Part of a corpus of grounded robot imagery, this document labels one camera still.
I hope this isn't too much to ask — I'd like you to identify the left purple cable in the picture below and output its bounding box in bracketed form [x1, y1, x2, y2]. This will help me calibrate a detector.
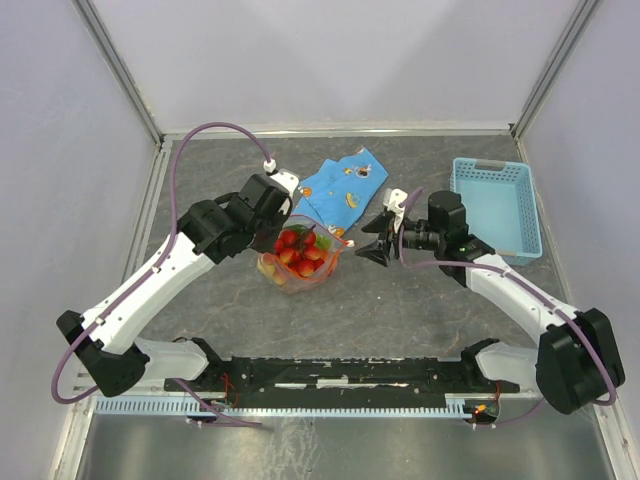
[51, 122, 276, 404]

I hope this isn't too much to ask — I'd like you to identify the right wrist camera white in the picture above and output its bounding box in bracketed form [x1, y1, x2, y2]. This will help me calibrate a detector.
[383, 188, 408, 231]

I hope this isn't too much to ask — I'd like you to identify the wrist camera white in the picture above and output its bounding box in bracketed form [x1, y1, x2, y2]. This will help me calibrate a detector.
[383, 188, 408, 231]
[263, 158, 299, 198]

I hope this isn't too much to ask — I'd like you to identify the blue plastic basket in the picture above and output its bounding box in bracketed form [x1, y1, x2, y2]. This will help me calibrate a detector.
[450, 157, 543, 266]

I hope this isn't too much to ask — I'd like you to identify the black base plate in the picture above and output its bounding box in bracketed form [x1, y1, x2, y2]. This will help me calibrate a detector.
[187, 355, 520, 408]

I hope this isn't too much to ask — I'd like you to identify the clear zip bag orange zipper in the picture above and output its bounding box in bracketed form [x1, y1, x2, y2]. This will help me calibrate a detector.
[257, 215, 355, 294]

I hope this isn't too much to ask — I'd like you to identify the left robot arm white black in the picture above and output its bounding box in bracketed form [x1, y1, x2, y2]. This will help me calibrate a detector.
[56, 170, 299, 397]

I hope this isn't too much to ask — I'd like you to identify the light blue cable duct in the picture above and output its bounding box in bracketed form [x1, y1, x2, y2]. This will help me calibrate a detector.
[94, 394, 472, 420]

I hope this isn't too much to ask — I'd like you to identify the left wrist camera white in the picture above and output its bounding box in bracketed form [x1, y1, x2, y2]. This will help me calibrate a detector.
[263, 158, 299, 198]

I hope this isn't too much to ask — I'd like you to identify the aluminium frame rail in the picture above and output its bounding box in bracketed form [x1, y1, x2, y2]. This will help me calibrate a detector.
[159, 122, 516, 141]

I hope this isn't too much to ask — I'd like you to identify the blue cartoon print cloth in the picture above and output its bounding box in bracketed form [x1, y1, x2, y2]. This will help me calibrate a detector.
[293, 148, 388, 237]

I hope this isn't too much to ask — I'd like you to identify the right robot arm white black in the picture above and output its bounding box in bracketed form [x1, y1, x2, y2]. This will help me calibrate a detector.
[356, 189, 625, 414]

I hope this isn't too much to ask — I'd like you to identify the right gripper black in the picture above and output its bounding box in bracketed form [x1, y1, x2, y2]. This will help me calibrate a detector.
[354, 211, 443, 269]

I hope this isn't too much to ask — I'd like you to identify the red berry cluster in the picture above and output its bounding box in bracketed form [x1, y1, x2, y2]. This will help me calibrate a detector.
[274, 225, 331, 279]

